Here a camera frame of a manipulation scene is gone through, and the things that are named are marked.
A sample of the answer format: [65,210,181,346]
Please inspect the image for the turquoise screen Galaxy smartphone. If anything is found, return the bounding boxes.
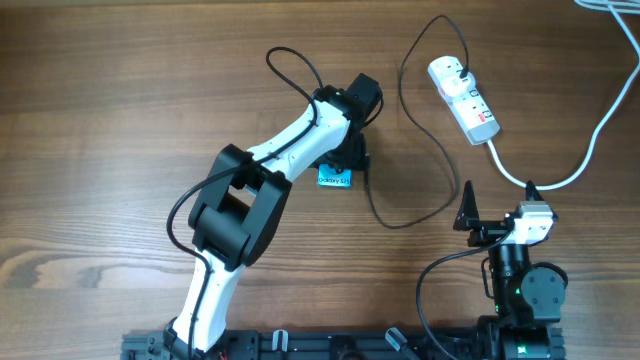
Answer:
[317,164,352,189]

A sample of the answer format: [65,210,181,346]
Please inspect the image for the black USB charging cable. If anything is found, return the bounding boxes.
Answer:
[362,14,471,230]

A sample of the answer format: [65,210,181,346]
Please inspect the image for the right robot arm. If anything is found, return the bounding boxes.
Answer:
[453,181,568,360]

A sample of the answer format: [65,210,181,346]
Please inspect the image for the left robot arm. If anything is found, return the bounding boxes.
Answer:
[164,74,382,359]

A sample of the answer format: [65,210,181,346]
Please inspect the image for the white USB charger plug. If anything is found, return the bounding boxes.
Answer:
[441,73,476,98]

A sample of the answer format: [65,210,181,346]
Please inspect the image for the white power strip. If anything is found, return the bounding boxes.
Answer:
[427,56,500,145]

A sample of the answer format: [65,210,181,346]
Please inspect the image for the black right camera cable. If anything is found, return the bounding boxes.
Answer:
[415,227,516,360]

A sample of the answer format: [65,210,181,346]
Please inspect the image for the black camera cable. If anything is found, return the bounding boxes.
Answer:
[165,46,326,359]
[415,227,516,360]

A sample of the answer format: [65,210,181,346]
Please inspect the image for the black left camera cable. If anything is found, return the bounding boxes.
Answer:
[165,46,326,359]

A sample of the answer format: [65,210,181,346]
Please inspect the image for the white power strip cord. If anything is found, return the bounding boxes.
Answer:
[486,0,640,192]

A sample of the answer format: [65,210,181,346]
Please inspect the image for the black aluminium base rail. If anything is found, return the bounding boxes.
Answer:
[119,327,566,360]

